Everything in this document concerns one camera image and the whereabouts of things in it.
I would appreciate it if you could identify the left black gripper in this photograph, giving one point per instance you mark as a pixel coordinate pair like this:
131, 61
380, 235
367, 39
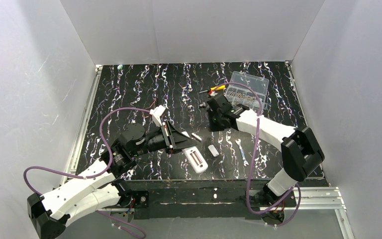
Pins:
169, 137

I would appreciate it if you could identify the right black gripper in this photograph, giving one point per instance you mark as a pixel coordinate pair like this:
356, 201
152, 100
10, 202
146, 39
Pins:
220, 112

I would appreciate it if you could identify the white remote control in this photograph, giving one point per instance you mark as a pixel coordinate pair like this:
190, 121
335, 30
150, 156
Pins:
194, 156

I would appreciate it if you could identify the white battery cover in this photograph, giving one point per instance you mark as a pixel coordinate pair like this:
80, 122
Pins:
213, 150

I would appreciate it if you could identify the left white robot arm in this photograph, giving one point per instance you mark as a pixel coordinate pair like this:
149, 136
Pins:
100, 185

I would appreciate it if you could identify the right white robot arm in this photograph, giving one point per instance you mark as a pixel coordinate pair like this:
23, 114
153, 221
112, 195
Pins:
301, 152

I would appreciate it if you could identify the silver battery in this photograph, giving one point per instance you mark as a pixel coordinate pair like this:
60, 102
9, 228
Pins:
197, 137

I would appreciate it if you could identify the clear plastic screw box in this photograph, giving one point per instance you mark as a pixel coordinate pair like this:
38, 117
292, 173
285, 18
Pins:
237, 94

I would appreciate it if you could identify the silver wrench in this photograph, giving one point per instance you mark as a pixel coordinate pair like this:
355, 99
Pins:
245, 162

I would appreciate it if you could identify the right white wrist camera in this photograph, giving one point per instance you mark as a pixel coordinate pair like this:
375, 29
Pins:
212, 93

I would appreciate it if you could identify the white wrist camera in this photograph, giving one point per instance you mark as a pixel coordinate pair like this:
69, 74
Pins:
212, 93
157, 113

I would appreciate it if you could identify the yellow handled screwdriver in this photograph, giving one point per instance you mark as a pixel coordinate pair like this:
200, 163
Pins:
216, 88

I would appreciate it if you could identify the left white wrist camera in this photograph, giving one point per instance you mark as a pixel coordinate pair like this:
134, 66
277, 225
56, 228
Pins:
157, 113

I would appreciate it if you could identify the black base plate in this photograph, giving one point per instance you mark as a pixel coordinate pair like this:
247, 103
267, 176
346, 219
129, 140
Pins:
189, 199

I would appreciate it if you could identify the aluminium frame rail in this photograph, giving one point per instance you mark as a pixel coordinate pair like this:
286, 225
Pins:
74, 156

